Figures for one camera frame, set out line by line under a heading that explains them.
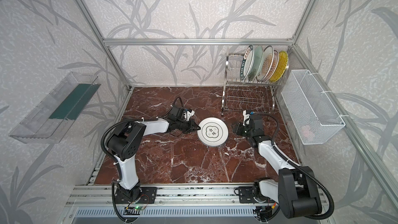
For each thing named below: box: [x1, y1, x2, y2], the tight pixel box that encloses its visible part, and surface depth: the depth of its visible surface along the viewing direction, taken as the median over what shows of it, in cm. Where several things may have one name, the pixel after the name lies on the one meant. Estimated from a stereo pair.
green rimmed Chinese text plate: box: [239, 44, 255, 81], surface depth 92 cm
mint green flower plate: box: [246, 45, 264, 83], surface depth 82 cm
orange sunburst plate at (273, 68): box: [261, 50, 280, 83], surface depth 77 cm
